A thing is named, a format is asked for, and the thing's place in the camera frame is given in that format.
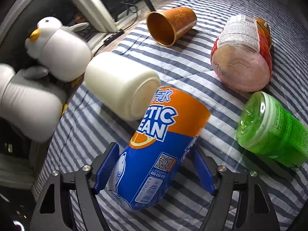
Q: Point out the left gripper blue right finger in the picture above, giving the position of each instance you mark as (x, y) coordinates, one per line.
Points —
(205, 167)

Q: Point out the small penguin plush toy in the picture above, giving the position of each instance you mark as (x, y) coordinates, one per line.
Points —
(59, 48)

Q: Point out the red orange printed cup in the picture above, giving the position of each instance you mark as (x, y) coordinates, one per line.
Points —
(241, 55)

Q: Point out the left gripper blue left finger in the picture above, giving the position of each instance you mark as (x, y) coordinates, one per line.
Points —
(103, 166)

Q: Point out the black inline cable switch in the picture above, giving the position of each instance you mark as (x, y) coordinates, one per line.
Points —
(113, 37)

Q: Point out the far gold paper cup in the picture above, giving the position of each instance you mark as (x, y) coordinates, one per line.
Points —
(167, 26)

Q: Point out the blue orange Arctic Ocean cup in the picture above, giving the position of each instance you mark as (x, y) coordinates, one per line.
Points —
(155, 152)

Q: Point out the green plastic cup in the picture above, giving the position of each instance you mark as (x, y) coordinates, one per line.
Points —
(265, 128)

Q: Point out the large penguin plush toy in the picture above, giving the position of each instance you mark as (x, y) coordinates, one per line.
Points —
(30, 103)

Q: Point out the white plastic cup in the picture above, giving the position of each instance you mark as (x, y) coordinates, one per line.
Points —
(125, 86)

